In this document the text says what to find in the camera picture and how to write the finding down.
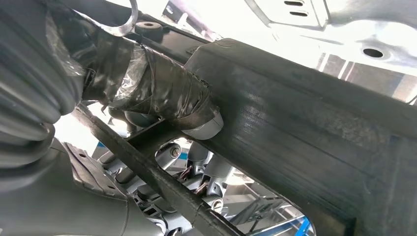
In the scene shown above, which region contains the stamped sheet metal panel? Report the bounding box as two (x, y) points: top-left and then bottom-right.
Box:
(107, 0), (417, 107)

